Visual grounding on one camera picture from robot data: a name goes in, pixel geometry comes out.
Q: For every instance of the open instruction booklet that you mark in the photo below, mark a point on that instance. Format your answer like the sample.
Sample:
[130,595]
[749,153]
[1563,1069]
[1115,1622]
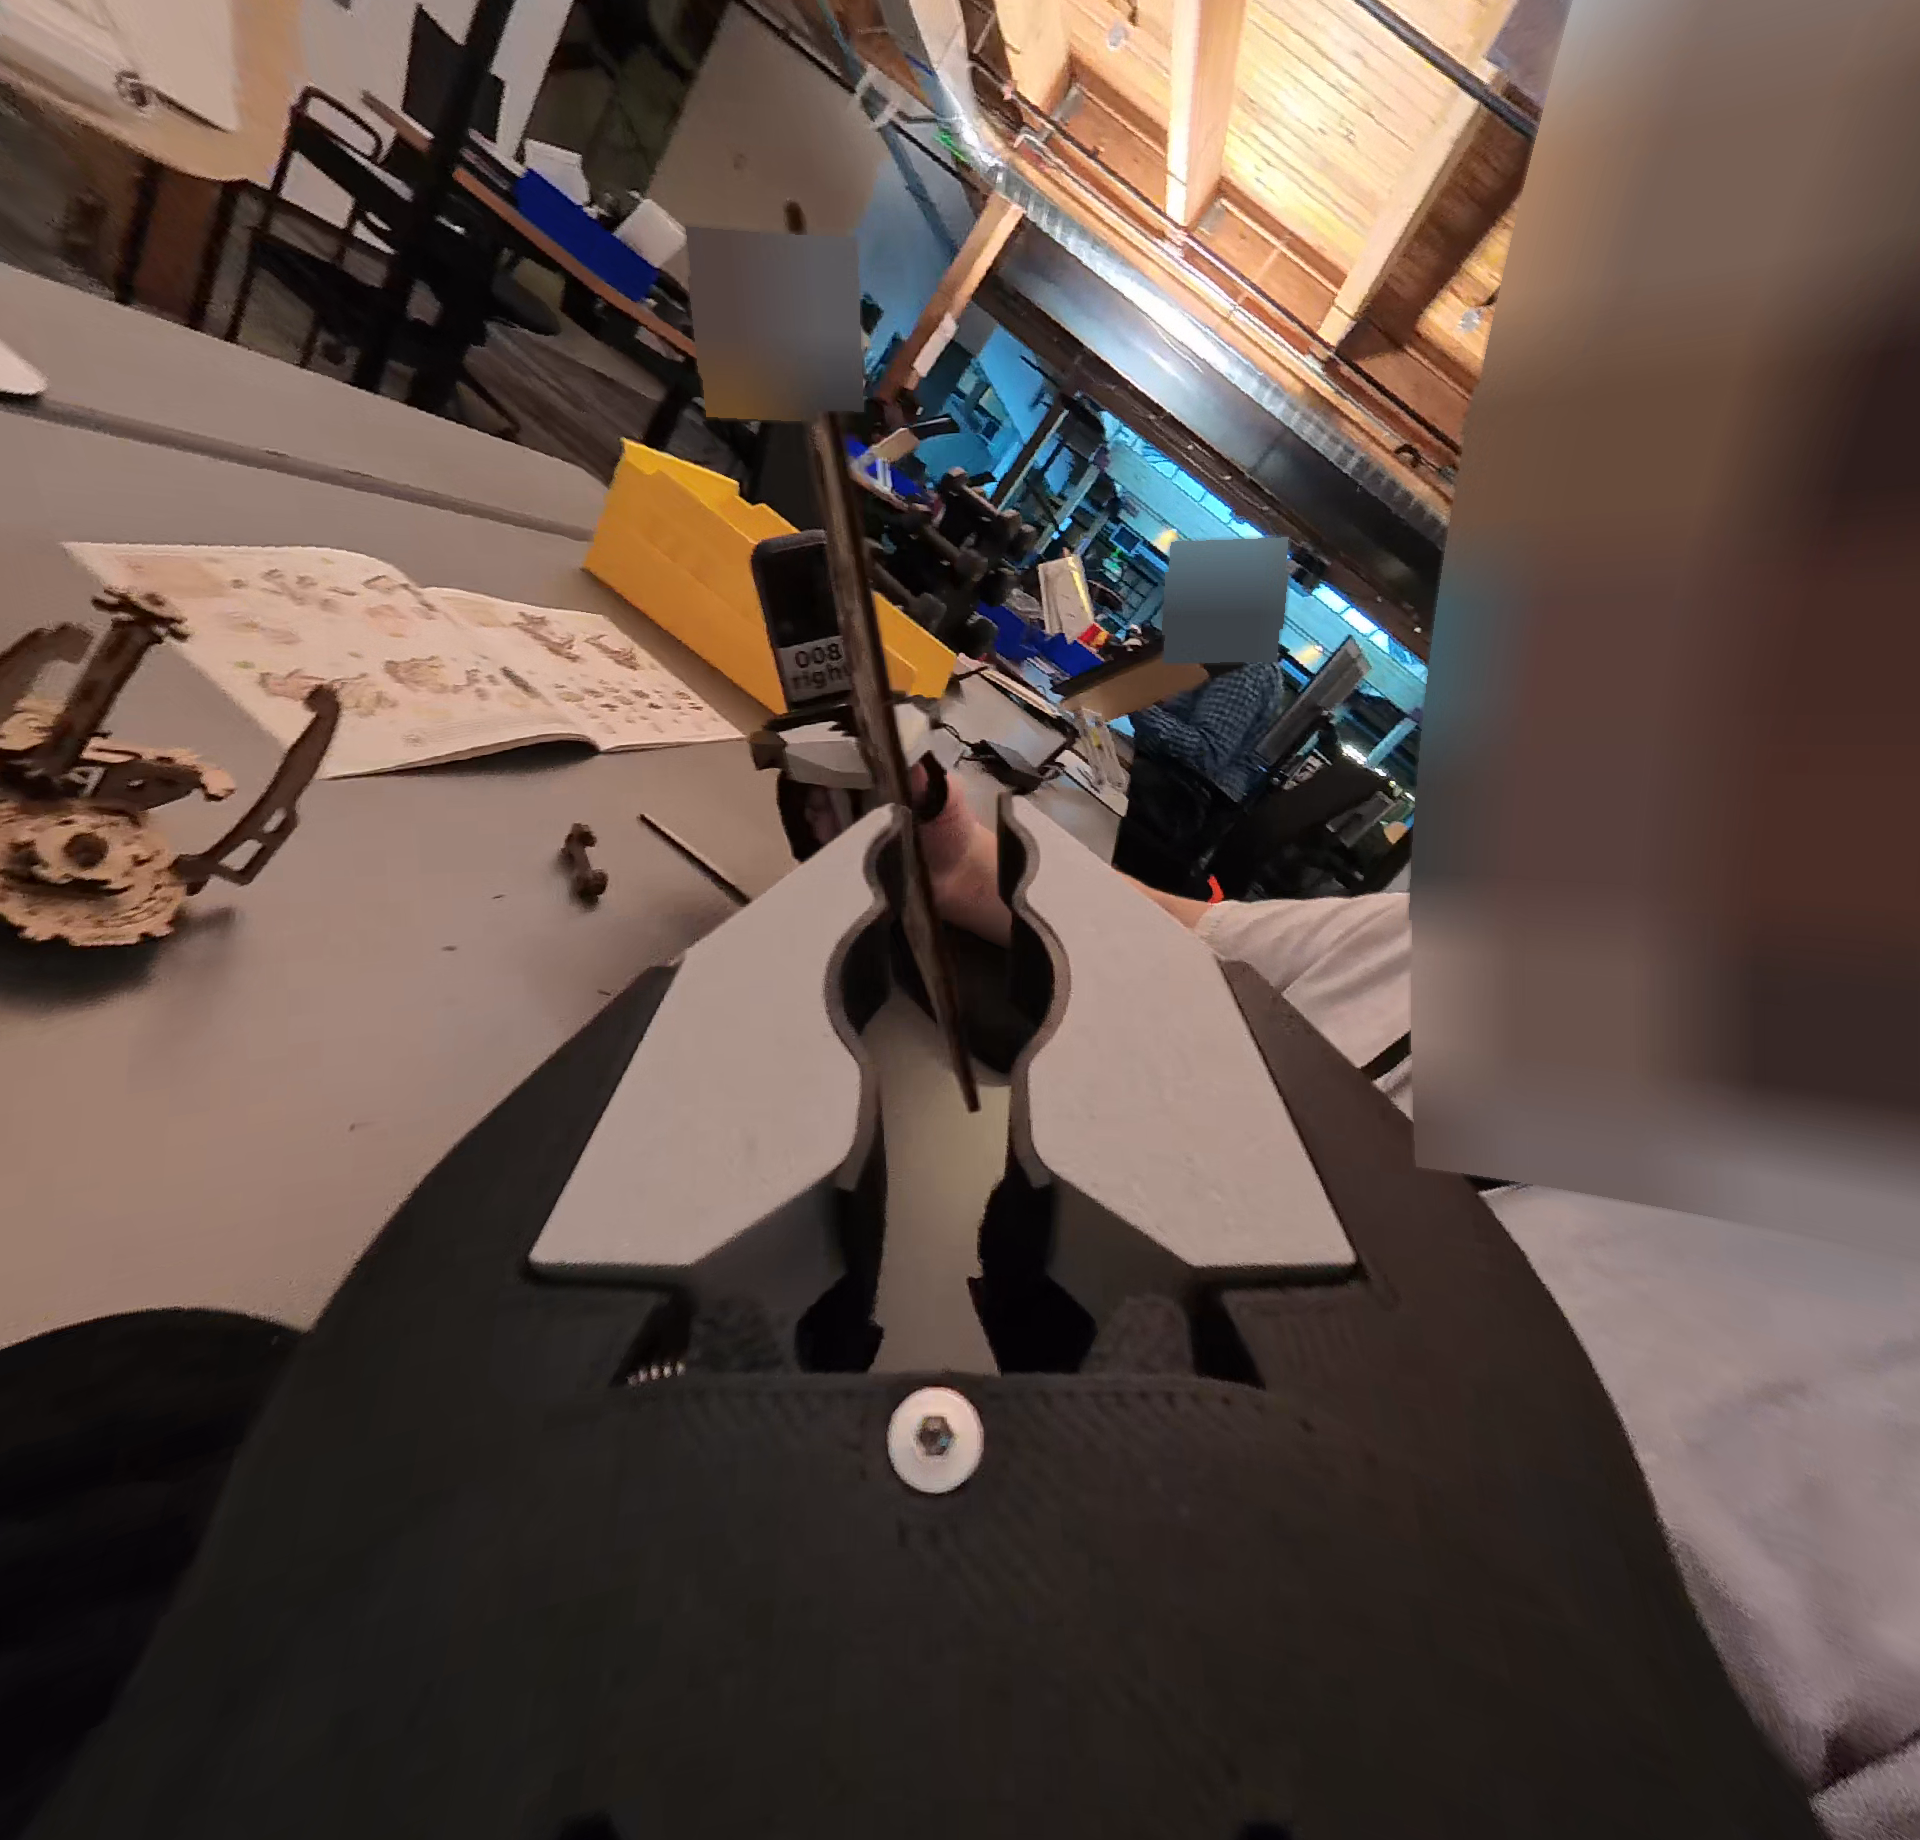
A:
[453,667]

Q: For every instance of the person's torso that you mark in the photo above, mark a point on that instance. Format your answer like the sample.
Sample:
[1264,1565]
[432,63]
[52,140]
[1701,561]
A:
[1771,1495]

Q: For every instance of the flat wooden stick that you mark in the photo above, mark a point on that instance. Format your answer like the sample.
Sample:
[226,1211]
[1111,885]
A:
[688,856]

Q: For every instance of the partly built wooden model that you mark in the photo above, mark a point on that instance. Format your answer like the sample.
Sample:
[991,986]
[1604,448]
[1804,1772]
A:
[87,860]

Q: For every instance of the black office chair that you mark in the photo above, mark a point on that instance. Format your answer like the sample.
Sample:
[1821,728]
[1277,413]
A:
[1305,817]

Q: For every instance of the person's right hand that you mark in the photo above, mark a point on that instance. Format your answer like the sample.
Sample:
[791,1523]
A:
[974,882]

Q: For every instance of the laser-cut wooden parts sheet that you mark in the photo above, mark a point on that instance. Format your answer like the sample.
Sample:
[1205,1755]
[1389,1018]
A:
[875,667]

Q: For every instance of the yellow plastic bin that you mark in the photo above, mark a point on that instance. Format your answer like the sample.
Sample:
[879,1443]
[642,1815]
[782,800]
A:
[677,549]

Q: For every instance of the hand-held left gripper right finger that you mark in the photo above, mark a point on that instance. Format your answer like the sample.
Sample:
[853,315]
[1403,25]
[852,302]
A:
[1187,1107]

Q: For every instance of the silver ventilation duct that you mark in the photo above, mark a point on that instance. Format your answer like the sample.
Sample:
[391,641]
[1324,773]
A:
[960,116]

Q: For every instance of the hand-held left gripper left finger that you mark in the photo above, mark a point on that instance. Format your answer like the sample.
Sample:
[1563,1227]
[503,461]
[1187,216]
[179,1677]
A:
[721,1107]

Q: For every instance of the small wooden axle part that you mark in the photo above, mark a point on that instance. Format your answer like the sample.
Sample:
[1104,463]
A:
[587,865]

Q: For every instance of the black mesh cushion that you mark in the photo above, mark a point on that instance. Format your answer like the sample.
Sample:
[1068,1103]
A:
[105,1570]

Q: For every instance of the grey computer monitor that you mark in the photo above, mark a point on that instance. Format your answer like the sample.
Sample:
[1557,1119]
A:
[1314,700]

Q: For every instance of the black equipment rack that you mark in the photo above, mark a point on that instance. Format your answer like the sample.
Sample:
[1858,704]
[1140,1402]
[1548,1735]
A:
[960,549]

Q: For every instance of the blue storage bin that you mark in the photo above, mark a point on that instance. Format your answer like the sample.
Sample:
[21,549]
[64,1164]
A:
[587,242]

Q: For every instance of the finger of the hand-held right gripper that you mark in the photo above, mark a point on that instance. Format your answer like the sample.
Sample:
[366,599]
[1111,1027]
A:
[820,757]
[917,744]

